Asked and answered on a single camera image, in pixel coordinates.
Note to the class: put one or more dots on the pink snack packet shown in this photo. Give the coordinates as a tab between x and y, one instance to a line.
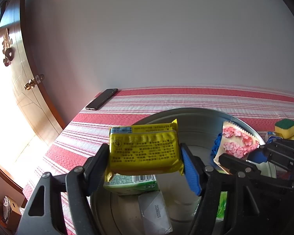
235	142

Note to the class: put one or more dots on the red white striped blanket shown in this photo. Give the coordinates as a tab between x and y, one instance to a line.
186	98

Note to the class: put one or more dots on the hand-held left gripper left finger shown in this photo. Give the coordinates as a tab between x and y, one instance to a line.
98	166

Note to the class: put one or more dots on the yellow printed packet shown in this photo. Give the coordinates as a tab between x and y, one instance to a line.
144	149

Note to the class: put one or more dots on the green tissue packet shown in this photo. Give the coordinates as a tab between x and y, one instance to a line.
221	205
134	183

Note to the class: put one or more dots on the plain white packet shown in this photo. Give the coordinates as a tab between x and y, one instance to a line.
154	215

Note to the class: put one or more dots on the round metal tin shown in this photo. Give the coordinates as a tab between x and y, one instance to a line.
201	127

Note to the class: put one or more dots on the yellow sponge with green top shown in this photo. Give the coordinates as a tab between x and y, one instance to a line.
285	129

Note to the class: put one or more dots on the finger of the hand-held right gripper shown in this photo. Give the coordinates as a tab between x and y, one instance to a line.
235	162
281	151

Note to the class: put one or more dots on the brown tissue box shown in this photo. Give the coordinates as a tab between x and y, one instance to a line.
13	210

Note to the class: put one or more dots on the brown wooden door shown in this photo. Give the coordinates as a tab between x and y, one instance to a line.
39	107

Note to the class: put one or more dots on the door hanging ornament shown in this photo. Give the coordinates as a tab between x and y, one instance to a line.
7	53

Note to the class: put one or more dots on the black smartphone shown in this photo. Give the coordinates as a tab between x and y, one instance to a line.
101	99

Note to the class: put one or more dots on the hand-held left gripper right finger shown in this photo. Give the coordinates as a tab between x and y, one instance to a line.
191	173

